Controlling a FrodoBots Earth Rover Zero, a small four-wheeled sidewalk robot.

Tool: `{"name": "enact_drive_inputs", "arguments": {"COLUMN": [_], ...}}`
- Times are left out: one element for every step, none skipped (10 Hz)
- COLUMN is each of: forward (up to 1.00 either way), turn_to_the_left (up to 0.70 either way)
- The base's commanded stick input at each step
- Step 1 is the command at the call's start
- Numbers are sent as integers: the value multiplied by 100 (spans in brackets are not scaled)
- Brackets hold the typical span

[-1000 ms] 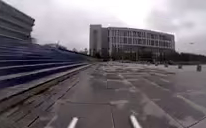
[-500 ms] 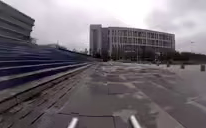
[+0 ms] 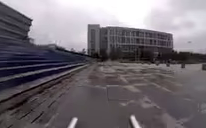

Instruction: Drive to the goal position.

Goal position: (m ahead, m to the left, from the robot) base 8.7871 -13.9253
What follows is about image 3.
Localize grey multi-storey building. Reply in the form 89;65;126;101
87;23;175;61

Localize row of trees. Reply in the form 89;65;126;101
90;48;206;65

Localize grey stepped building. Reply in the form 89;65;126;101
0;0;34;44

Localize grey cobbled strip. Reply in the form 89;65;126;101
0;64;99;128

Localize robot's own part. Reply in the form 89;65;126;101
67;116;79;128
129;114;143;128

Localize grey paved plaza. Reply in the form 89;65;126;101
47;60;206;128

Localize wide stone steps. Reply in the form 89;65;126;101
0;39;94;105

